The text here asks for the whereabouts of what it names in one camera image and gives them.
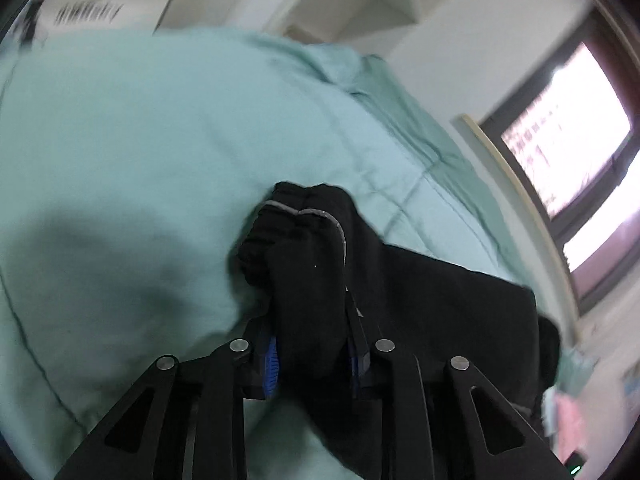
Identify dark framed window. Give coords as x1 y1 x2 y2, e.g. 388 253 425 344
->
477 10 640 317

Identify pink printed cloth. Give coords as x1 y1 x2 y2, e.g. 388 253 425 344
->
549 389 592 462

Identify black pants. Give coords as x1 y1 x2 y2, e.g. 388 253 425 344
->
235 181 562 480

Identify cream wooden ledge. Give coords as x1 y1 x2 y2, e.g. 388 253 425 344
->
451 114 585 346

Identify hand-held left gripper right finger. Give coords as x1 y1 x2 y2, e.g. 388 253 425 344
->
345 285 566 480

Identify teal quilt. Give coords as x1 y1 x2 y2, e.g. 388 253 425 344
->
0 27 531 480

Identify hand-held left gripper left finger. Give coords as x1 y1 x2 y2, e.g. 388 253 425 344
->
52 319 280 480

